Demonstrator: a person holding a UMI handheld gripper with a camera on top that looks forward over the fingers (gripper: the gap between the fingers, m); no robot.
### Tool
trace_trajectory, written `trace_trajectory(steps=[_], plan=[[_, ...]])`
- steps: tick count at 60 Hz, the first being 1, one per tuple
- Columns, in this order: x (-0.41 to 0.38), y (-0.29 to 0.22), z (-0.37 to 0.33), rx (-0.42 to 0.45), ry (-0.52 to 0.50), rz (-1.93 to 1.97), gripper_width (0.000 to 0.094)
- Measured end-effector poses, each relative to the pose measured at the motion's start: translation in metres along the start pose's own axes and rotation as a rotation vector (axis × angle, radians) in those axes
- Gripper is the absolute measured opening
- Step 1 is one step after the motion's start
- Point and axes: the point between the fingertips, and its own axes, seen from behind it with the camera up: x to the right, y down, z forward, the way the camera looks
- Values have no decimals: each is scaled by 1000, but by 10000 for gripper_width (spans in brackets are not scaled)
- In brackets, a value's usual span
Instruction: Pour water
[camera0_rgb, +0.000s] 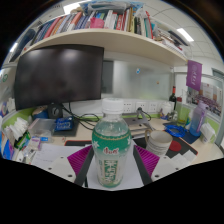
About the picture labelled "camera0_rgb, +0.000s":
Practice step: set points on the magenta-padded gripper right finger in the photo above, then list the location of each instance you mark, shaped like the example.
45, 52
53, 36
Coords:
148, 160

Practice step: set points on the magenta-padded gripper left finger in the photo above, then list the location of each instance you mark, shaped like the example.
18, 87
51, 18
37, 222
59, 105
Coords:
80, 160

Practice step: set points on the green-labelled clear drink bottle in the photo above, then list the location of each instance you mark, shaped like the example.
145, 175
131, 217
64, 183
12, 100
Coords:
111, 146

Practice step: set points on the white patterned ceramic mug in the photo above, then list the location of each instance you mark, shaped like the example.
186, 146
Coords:
160, 142

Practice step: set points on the grey metal laptop stand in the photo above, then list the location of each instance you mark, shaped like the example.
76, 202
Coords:
136, 121

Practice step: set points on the black desk mat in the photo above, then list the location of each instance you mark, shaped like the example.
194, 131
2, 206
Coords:
186, 146

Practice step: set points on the clear plastic box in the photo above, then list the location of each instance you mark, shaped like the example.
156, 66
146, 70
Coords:
41, 126

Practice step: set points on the white round jar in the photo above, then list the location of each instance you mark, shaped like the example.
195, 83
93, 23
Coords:
166, 109

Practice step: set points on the crumpled white tissue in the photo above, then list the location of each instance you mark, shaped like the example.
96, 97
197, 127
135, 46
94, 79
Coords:
207, 132

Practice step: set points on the white tissue stack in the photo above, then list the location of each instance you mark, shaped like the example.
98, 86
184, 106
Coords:
18, 131

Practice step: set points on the black computer monitor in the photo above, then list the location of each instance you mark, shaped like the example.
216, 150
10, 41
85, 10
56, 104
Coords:
58, 76

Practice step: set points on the group photo poster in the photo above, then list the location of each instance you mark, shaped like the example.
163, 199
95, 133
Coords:
208, 96

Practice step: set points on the purple pennant flag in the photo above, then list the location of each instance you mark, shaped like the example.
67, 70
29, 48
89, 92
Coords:
194, 75

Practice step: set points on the wooden shelf with books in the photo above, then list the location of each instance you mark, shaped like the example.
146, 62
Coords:
110, 38

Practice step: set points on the rectangular ceiling light panel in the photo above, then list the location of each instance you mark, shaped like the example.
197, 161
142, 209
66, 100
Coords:
185, 34

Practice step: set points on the white wall power outlets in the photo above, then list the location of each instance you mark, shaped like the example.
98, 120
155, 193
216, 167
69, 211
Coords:
140, 106

